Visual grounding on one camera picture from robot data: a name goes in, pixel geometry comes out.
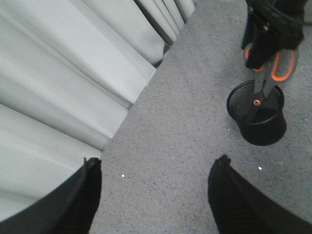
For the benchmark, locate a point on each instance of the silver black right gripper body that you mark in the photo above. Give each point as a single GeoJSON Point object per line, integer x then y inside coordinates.
{"type": "Point", "coordinates": [280, 12]}

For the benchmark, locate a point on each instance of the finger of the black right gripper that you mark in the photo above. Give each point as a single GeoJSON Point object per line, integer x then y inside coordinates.
{"type": "Point", "coordinates": [263, 41]}
{"type": "Point", "coordinates": [290, 35]}

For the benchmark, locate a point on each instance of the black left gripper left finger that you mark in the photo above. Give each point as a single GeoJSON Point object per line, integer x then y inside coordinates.
{"type": "Point", "coordinates": [68, 209]}

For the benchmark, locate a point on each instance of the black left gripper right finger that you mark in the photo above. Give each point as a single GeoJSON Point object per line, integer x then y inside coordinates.
{"type": "Point", "coordinates": [240, 208]}

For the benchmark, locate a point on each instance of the grey orange handled scissors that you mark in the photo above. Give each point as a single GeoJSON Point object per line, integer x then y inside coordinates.
{"type": "Point", "coordinates": [276, 70]}

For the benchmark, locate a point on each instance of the black mesh pen bucket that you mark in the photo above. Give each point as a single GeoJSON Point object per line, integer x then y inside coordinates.
{"type": "Point", "coordinates": [261, 121]}

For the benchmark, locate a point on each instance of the grey pleated curtain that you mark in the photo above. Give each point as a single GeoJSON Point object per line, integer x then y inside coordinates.
{"type": "Point", "coordinates": [70, 70]}

